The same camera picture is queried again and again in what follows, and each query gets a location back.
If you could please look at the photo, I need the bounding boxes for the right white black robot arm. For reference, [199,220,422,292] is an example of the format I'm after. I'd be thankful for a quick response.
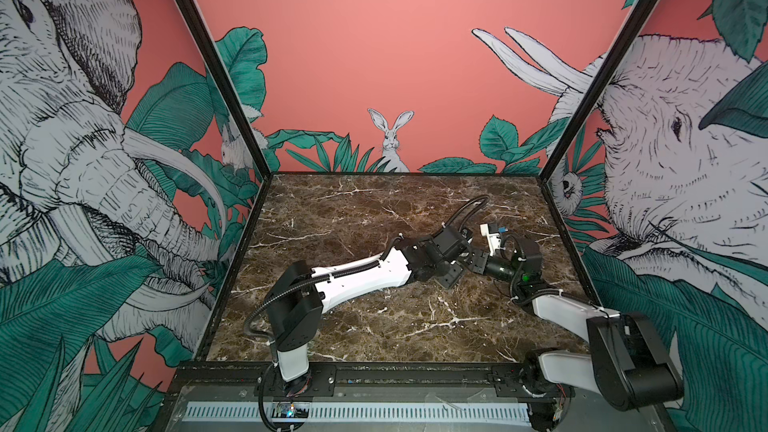
[466,224,684,411]

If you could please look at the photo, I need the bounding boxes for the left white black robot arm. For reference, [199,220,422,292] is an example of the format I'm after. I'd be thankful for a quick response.
[243,224,472,386]

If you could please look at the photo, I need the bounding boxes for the small circuit board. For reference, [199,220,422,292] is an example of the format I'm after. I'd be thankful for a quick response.
[272,402,311,422]

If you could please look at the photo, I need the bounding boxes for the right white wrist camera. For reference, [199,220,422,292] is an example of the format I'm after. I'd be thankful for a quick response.
[480,222,508,256]

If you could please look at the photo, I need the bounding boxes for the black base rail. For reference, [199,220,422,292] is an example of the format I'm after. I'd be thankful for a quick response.
[169,361,574,401]

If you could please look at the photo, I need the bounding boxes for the white slotted cable duct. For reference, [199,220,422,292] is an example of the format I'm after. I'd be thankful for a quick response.
[182,401,530,426]

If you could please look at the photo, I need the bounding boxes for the right black frame post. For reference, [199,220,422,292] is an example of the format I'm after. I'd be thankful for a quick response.
[538,0,659,184]

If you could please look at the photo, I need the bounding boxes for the black frame post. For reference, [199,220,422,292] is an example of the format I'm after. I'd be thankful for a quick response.
[538,0,659,184]
[174,0,272,181]

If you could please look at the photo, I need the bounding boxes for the left black frame post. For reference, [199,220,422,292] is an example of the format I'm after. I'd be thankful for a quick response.
[174,0,272,181]

